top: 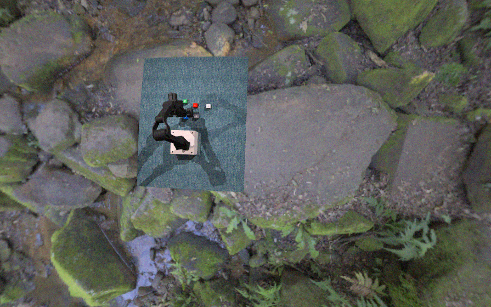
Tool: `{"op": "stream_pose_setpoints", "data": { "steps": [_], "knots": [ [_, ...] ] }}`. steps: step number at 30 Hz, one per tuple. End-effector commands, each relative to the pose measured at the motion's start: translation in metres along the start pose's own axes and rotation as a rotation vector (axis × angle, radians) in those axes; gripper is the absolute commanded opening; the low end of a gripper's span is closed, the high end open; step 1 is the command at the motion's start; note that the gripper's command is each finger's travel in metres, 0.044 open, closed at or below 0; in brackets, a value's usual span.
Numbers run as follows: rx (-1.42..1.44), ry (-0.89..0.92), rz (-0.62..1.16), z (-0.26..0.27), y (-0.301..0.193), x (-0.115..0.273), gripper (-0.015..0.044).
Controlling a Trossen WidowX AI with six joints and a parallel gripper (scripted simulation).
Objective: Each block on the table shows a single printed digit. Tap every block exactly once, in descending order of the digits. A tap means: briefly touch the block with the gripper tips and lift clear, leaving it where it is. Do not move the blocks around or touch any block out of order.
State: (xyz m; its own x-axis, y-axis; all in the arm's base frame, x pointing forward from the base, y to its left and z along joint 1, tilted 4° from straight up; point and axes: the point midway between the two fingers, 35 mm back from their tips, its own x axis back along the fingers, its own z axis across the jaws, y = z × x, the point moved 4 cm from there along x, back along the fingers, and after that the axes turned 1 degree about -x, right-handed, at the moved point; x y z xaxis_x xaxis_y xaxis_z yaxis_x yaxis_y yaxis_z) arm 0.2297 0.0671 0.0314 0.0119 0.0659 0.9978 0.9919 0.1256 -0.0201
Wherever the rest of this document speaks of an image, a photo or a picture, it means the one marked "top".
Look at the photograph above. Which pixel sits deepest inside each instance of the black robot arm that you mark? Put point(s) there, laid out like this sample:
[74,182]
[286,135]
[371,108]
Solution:
[169,107]

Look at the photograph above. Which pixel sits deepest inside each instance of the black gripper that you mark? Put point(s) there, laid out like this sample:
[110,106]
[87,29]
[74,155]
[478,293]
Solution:
[183,113]

